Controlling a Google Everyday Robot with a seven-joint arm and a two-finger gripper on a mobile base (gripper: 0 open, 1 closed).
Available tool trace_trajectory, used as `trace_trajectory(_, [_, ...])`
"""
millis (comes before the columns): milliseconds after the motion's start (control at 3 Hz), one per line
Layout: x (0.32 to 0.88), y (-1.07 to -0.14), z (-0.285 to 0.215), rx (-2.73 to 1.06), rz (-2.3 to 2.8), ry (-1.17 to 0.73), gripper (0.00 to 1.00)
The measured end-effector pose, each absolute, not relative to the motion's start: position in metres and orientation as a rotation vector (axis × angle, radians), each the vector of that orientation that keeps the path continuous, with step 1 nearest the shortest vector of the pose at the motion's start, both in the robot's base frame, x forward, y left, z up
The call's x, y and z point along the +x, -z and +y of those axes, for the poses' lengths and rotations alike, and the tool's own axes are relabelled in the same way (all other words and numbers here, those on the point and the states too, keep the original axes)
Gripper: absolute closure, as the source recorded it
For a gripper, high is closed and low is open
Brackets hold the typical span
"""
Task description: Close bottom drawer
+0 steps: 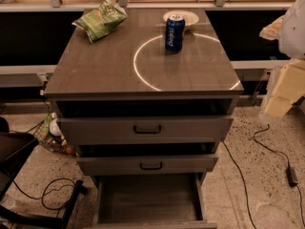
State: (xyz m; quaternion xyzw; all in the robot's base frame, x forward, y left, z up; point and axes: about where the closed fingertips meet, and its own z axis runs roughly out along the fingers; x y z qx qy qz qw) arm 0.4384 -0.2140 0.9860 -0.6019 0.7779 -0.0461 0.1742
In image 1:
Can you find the grey drawer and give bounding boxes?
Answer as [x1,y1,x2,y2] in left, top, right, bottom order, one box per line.
[77,155,218,176]
[58,115,233,145]
[87,174,217,229]

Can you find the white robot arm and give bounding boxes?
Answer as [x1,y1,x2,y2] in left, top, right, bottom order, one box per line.
[259,0,305,124]

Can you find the grey drawer cabinet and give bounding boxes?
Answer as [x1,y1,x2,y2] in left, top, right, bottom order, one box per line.
[44,7,245,189]

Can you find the blue Pepsi can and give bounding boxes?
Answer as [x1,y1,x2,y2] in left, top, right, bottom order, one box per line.
[165,13,185,52]

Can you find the green chip bag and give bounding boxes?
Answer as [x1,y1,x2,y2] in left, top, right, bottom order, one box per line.
[72,0,128,43]

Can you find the wire basket with items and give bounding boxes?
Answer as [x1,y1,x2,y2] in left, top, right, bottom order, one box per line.
[34,113,77,156]

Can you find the black cable by cabinet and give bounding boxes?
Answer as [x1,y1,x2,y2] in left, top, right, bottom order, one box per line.
[222,140,257,229]

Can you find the black power adapter cable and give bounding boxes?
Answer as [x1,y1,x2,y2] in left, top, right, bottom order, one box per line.
[253,123,305,229]

